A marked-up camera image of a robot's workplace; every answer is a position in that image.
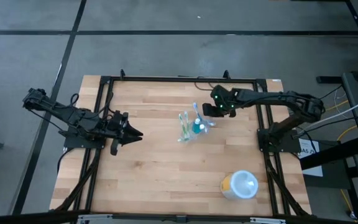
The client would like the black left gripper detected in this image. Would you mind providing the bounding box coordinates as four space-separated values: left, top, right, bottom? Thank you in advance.
105 109 144 156

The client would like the white cable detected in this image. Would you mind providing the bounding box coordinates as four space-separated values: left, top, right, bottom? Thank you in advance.
292 92 358 138

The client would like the white paper sheet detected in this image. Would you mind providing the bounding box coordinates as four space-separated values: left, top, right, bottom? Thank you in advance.
298 138 323 177

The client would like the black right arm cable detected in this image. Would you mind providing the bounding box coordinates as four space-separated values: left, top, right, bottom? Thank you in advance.
194 81 218 92

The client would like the black base cable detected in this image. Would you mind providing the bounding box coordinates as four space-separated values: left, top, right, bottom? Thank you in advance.
57 147 74 175

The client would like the black aluminium table frame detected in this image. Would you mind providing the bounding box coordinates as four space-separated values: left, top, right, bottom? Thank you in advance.
48 68 313 220

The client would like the black desk leg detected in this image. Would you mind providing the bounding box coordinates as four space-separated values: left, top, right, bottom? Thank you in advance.
300 136 358 171

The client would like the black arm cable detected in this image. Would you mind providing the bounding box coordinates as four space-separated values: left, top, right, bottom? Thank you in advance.
194 81 218 92
69 91 115 121

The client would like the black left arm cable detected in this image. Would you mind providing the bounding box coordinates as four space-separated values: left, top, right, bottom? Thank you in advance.
69 91 115 121

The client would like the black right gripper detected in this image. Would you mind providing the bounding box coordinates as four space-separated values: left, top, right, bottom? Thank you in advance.
201 84 241 119

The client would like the clear acrylic organizer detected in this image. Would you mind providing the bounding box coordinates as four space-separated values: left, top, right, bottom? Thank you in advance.
177 119 217 144

